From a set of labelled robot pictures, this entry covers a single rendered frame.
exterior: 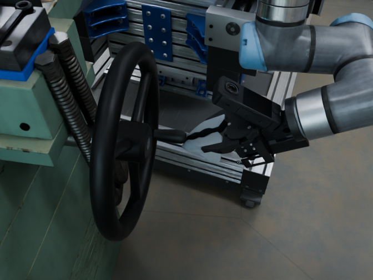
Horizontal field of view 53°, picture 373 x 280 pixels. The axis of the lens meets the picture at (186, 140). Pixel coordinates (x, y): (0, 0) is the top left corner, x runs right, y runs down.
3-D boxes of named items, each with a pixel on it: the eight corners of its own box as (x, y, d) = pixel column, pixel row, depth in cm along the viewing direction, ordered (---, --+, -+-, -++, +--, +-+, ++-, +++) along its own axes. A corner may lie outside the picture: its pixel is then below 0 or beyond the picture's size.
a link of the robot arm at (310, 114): (323, 112, 52) (318, 74, 57) (291, 120, 54) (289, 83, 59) (337, 144, 56) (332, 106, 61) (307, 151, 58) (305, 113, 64)
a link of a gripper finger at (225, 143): (203, 160, 63) (252, 146, 59) (199, 154, 62) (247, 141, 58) (206, 139, 66) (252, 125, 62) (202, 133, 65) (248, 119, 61)
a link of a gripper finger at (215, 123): (195, 157, 71) (239, 147, 66) (179, 138, 67) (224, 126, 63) (198, 144, 73) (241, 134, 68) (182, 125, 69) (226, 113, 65)
